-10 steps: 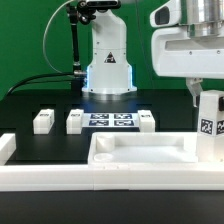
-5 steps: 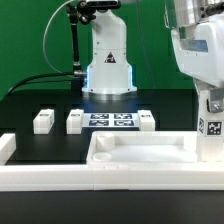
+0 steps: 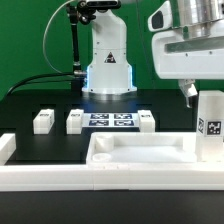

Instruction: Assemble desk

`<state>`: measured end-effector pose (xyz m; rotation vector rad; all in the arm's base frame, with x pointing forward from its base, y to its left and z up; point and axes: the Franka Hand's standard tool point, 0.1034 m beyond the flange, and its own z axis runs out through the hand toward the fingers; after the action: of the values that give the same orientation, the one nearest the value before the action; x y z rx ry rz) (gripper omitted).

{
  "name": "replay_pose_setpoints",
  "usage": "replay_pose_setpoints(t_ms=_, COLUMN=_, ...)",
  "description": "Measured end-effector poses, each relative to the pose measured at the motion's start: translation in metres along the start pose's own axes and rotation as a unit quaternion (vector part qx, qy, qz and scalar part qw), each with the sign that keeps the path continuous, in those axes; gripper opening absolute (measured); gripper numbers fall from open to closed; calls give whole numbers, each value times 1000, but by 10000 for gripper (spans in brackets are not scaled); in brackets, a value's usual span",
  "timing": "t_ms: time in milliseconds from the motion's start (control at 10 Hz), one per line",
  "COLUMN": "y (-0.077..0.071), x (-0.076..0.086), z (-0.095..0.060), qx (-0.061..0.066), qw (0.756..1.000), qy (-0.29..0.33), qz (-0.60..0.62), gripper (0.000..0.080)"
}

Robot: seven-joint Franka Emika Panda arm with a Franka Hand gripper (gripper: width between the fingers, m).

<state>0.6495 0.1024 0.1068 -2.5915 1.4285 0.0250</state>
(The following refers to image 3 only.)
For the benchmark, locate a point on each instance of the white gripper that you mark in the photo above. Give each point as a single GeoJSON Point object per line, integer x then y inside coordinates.
{"type": "Point", "coordinates": [176, 58]}

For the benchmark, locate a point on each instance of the white desk top panel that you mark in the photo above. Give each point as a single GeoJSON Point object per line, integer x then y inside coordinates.
{"type": "Point", "coordinates": [143, 148]}

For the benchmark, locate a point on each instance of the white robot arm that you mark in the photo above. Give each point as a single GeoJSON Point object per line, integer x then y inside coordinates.
{"type": "Point", "coordinates": [109, 75]}

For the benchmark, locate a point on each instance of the fiducial marker sheet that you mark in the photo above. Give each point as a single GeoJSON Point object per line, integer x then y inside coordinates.
{"type": "Point", "coordinates": [111, 120]}

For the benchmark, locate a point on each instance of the white U-shaped fence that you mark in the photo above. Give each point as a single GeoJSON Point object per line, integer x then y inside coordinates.
{"type": "Point", "coordinates": [107, 176]}

